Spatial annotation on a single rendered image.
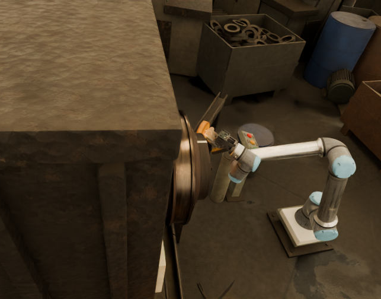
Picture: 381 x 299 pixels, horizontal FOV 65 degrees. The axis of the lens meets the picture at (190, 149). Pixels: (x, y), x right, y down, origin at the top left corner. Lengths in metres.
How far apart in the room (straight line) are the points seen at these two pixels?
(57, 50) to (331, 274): 2.37
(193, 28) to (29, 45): 3.21
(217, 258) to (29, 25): 1.96
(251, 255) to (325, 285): 0.54
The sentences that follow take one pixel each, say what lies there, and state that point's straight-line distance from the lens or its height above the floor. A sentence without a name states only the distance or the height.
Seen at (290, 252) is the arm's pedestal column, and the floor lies 0.02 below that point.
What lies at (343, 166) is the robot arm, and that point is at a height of 0.97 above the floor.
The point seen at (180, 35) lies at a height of 0.54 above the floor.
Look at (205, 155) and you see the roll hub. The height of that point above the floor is 1.24.
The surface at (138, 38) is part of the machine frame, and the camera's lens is 0.66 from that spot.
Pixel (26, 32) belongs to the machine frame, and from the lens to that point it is 0.68.
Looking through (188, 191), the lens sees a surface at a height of 1.21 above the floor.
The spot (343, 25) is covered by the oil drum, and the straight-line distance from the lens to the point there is 4.36.
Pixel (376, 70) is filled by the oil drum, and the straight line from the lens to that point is 4.86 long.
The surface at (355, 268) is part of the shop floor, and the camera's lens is 2.74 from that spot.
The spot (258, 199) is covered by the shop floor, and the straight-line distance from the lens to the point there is 2.73.
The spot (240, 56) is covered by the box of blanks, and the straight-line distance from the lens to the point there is 3.35.
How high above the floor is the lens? 2.03
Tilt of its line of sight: 43 degrees down
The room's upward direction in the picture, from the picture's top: 11 degrees clockwise
